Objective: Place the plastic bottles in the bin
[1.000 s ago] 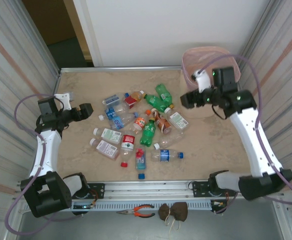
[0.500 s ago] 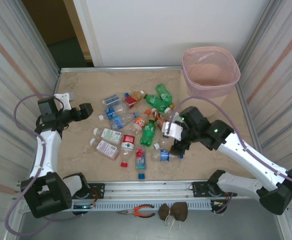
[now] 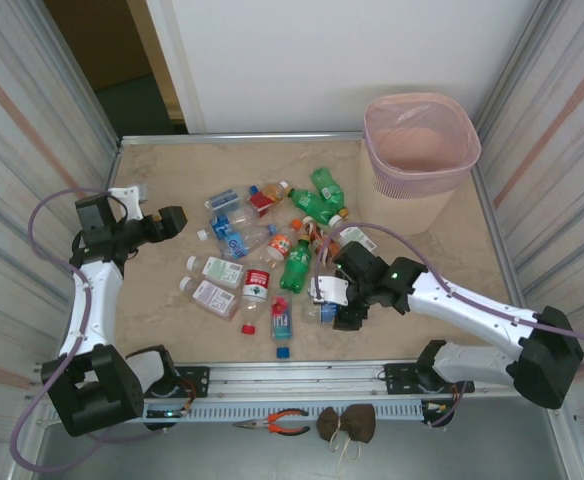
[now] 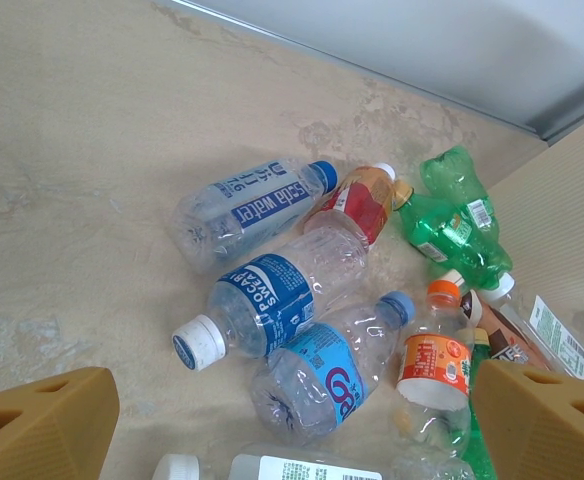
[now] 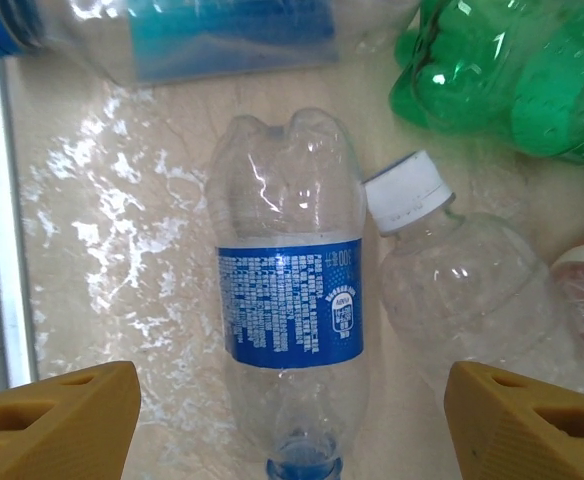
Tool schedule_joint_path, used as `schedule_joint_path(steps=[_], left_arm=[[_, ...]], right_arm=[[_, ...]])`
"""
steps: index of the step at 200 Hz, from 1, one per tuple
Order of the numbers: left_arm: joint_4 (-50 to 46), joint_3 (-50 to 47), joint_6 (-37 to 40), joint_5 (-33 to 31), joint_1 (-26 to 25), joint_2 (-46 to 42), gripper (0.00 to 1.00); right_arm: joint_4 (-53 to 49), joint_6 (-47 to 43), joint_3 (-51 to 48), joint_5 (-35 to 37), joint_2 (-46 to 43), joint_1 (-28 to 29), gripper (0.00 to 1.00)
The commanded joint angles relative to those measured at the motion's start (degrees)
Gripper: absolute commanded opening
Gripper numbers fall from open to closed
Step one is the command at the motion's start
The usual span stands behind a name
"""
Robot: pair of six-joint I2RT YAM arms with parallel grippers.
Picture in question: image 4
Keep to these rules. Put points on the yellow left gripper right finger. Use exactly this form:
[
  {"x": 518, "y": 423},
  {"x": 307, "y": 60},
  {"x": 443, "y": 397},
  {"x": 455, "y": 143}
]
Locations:
[{"x": 532, "y": 425}]

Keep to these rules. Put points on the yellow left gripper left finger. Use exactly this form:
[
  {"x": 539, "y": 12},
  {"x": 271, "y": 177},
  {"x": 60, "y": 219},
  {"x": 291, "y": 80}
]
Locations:
[{"x": 42, "y": 430}]

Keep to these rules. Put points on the orange label bottle orange cap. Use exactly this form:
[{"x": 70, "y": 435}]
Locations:
[{"x": 434, "y": 362}]

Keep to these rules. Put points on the light blue label bottle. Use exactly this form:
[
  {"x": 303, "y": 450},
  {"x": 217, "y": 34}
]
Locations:
[{"x": 322, "y": 370}]

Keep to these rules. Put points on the blue label Pocari bottle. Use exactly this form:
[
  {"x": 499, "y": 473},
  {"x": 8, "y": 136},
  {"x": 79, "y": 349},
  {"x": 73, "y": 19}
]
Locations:
[{"x": 262, "y": 300}]

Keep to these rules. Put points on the red yellow label bottle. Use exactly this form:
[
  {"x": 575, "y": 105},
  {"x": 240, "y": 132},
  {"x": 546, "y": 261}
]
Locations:
[{"x": 362, "y": 200}]

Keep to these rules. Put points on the square clear bottle green label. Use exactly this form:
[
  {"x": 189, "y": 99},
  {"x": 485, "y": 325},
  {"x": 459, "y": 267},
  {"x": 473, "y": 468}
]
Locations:
[{"x": 557, "y": 335}]

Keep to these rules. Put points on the brown coffee drink bottle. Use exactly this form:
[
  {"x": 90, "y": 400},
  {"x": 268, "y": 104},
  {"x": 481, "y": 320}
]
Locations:
[{"x": 502, "y": 330}]

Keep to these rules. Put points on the clear bottle white green label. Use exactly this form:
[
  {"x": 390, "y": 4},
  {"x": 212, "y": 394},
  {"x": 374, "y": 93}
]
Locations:
[{"x": 297, "y": 470}]

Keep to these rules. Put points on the aluminium table back rail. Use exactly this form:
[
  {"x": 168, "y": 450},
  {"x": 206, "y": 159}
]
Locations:
[{"x": 422, "y": 93}]

